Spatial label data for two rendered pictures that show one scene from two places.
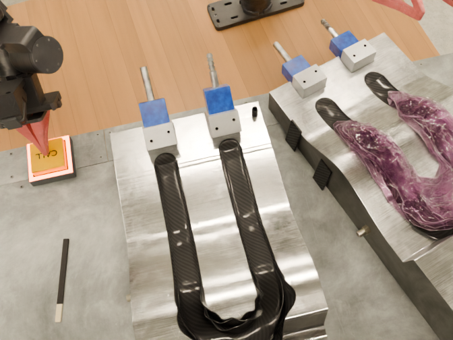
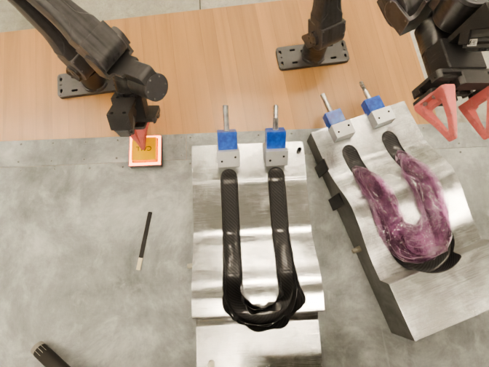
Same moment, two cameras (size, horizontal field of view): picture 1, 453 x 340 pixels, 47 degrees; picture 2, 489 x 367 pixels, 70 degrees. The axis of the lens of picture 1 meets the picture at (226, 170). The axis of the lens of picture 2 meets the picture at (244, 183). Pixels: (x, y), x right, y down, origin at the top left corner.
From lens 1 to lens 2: 0.19 m
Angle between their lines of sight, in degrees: 11
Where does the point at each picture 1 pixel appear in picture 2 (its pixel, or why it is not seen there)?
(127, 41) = (212, 65)
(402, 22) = not seen: hidden behind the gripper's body
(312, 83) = (344, 135)
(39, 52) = (150, 85)
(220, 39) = (281, 78)
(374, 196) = (370, 230)
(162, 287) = (214, 272)
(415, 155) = (406, 206)
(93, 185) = (173, 175)
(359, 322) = (339, 309)
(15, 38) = (134, 71)
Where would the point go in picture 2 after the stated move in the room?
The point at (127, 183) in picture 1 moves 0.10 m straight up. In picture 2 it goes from (199, 187) to (193, 174)
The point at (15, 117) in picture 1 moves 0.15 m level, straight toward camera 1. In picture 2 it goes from (126, 130) to (159, 193)
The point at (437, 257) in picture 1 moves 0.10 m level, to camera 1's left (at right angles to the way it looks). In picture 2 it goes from (405, 285) to (356, 281)
